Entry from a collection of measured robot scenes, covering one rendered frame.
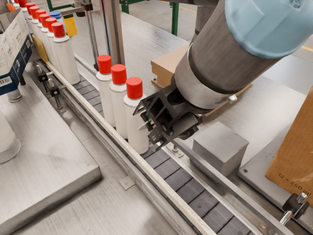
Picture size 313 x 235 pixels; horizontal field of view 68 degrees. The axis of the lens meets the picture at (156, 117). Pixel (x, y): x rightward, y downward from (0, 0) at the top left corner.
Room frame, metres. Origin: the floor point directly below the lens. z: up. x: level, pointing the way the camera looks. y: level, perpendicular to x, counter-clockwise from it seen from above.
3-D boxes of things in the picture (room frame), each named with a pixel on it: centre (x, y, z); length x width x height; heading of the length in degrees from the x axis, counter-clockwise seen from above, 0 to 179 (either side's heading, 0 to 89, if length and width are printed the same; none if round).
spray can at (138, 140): (0.40, 0.05, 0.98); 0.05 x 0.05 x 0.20
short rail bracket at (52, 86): (0.62, 0.33, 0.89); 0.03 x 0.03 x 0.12; 39
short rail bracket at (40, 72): (0.71, 0.39, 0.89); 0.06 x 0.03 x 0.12; 129
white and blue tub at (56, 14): (1.40, 0.59, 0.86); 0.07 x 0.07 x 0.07
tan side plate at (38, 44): (0.84, 0.45, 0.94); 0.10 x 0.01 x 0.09; 39
